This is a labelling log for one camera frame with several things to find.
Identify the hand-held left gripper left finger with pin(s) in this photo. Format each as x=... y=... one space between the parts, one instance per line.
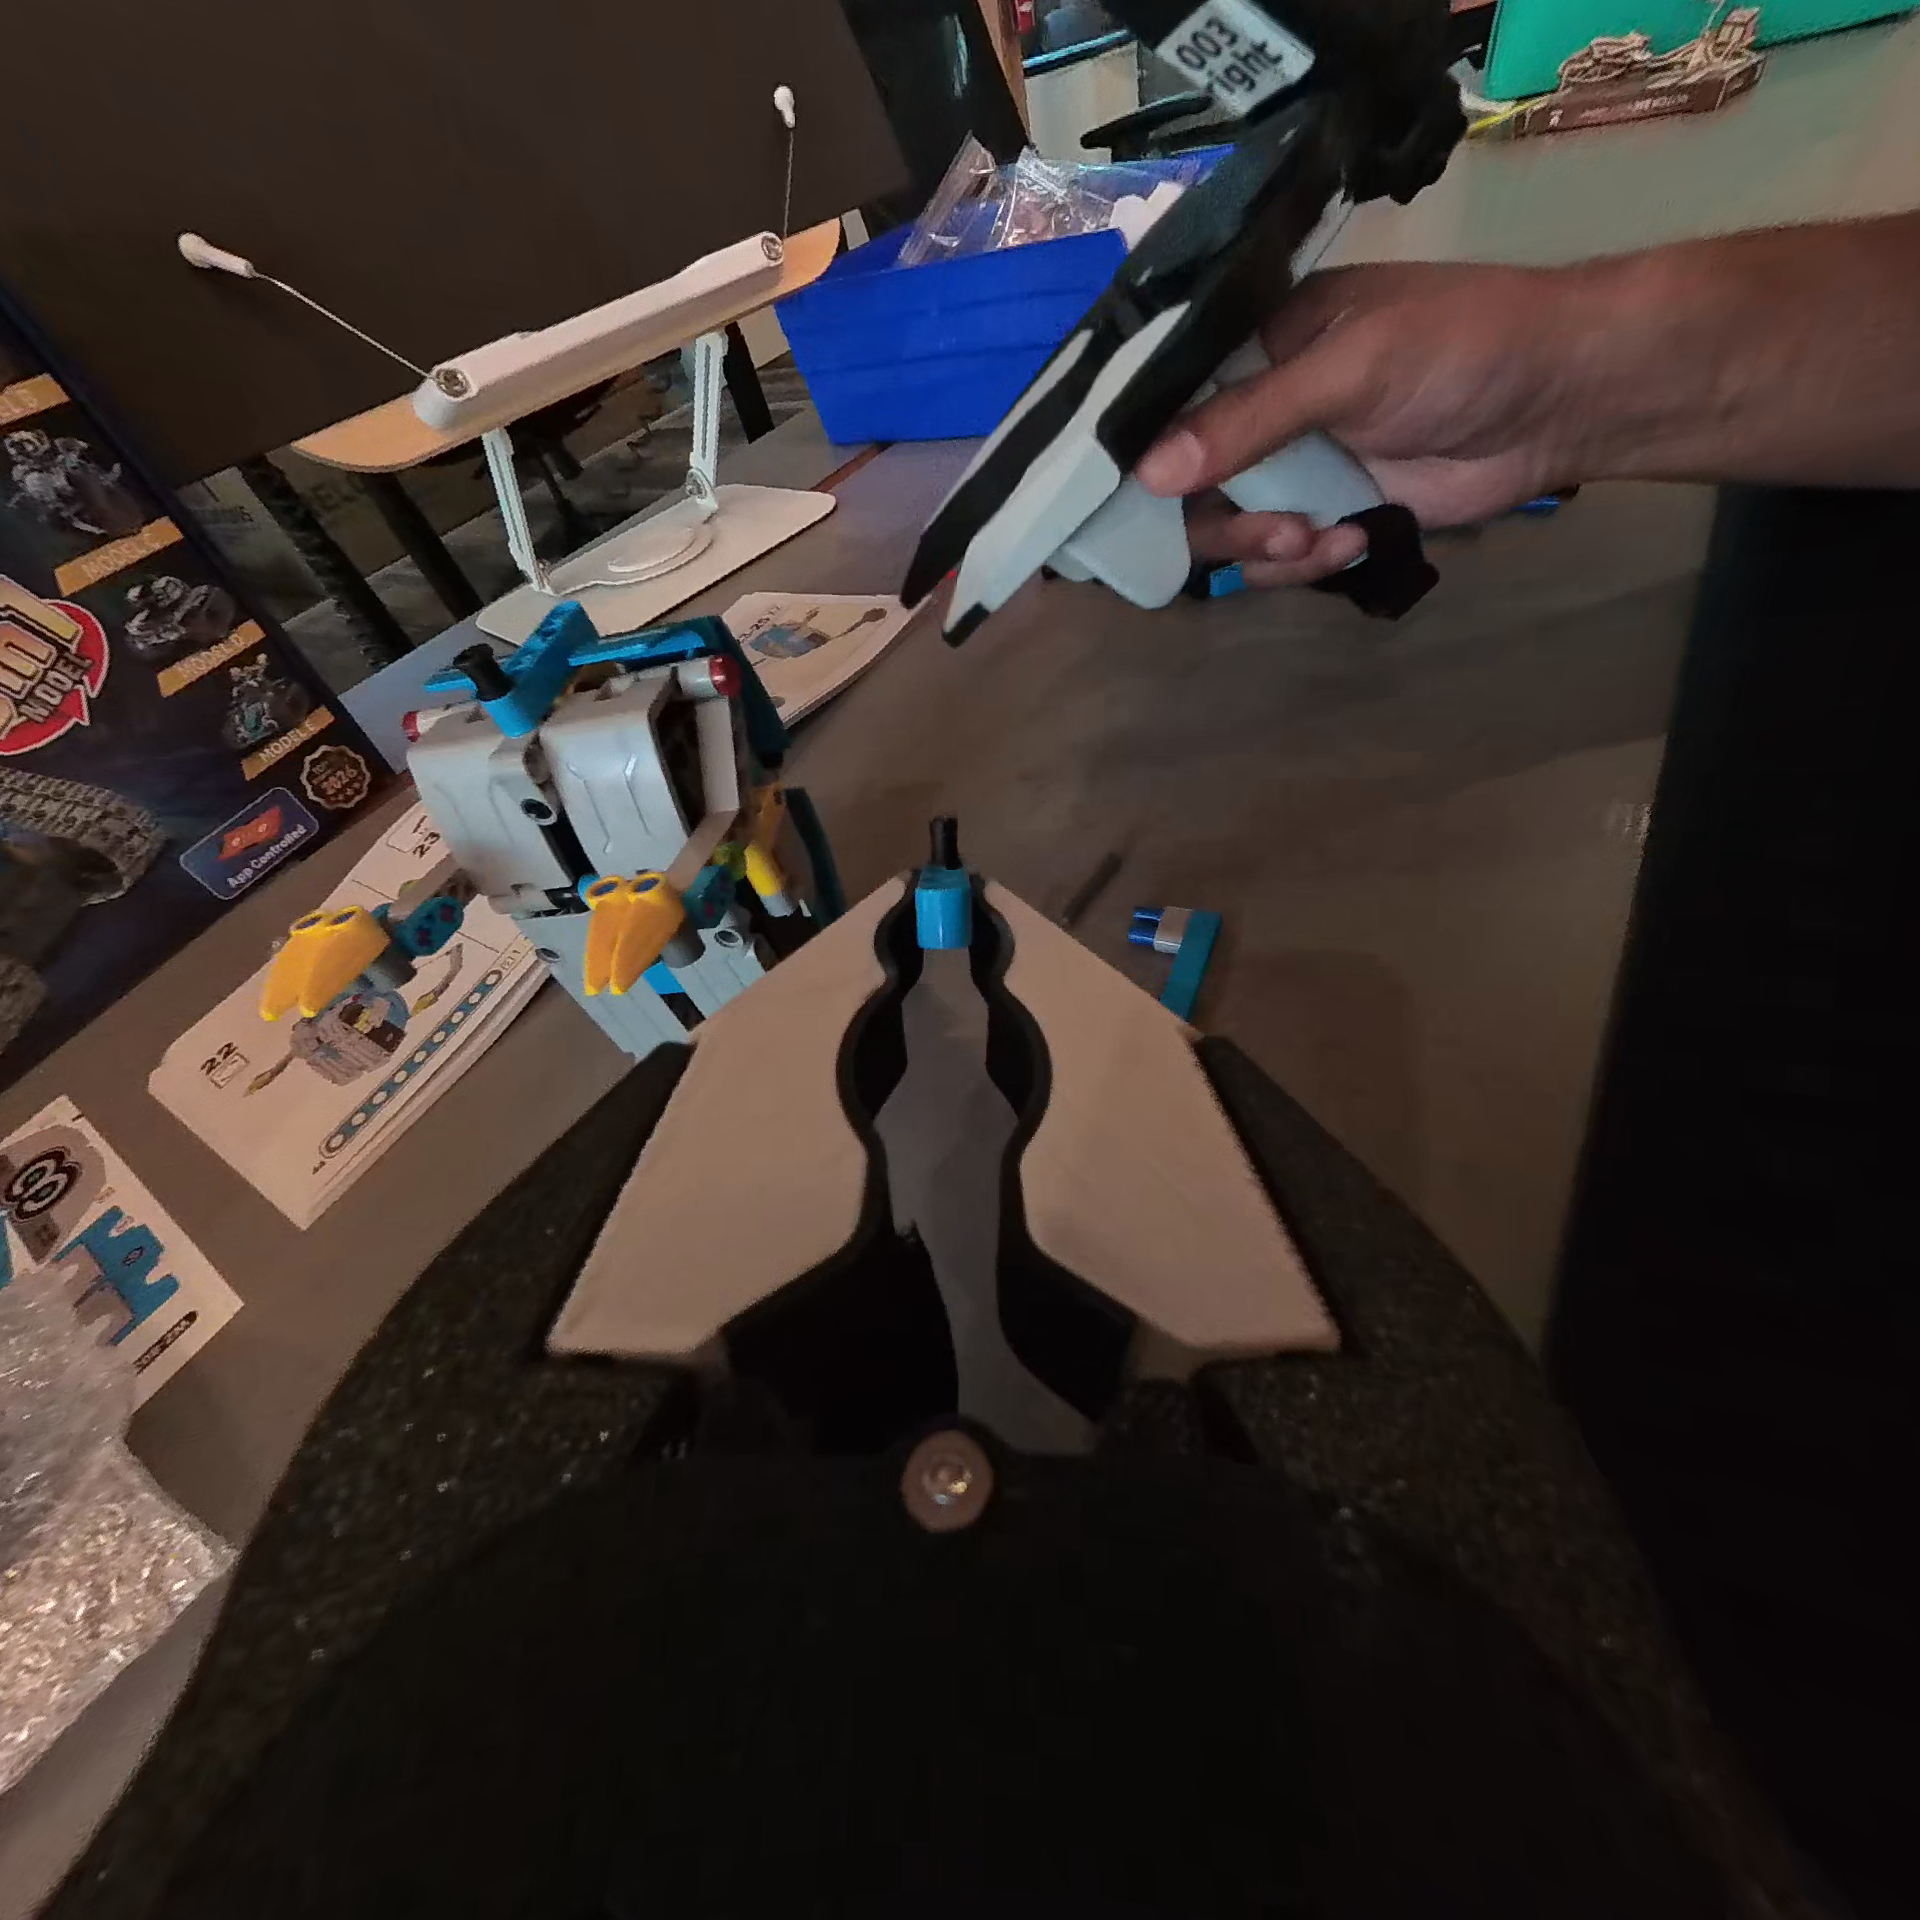
x=721 y=1186

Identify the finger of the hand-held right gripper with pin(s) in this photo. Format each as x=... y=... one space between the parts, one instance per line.
x=989 y=452
x=1050 y=481

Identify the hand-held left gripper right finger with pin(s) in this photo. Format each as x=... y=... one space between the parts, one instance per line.
x=1155 y=1186

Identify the teal short beam with pins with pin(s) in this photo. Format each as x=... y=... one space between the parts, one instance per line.
x=1193 y=962

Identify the dark grey axle rod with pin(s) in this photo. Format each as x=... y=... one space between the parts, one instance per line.
x=1092 y=889

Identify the teal long holed beam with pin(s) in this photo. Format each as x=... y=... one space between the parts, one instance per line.
x=943 y=916

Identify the small black pin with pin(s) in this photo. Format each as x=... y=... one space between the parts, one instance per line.
x=944 y=844

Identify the blue grey toy robot model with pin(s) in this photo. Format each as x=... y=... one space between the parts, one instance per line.
x=599 y=780

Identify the person's right forearm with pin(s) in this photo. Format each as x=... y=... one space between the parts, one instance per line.
x=1756 y=359

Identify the white desk lamp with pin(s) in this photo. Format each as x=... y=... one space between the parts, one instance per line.
x=675 y=541

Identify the person's right hand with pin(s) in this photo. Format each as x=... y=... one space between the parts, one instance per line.
x=1441 y=390

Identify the blue storage bin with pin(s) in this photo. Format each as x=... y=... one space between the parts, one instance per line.
x=930 y=347

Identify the clear plastic bag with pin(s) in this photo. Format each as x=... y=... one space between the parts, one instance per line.
x=1035 y=195

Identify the wooden model kit box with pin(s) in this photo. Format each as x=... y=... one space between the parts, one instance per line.
x=1635 y=77

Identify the teal green bag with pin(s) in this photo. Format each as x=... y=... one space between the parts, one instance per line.
x=1650 y=30

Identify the open instruction sheet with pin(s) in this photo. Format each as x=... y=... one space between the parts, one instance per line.
x=388 y=1081

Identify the sticker sheet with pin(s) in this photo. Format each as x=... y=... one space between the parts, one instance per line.
x=135 y=1277

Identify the dark panel board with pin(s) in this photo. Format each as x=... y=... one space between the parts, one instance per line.
x=375 y=182

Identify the dark blue toy kit box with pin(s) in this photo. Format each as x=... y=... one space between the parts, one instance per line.
x=135 y=676

